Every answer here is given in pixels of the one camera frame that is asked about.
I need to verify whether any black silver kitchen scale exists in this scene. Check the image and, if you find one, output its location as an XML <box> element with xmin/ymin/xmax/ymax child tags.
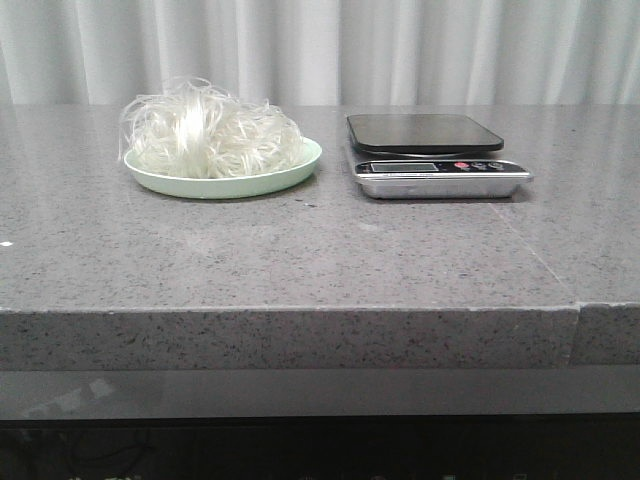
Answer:
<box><xmin>345</xmin><ymin>114</ymin><xmax>533</xmax><ymax>199</ymax></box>

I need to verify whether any white pleated curtain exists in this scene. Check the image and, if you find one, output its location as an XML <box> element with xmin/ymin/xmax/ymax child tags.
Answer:
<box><xmin>1</xmin><ymin>1</ymin><xmax>639</xmax><ymax>105</ymax></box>

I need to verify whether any white vermicelli noodle bundle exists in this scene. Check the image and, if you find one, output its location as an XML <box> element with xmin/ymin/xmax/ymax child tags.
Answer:
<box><xmin>119</xmin><ymin>77</ymin><xmax>304</xmax><ymax>179</ymax></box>

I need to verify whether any light green round plate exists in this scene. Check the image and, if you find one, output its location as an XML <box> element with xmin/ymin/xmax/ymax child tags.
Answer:
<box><xmin>123</xmin><ymin>138</ymin><xmax>322</xmax><ymax>200</ymax></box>

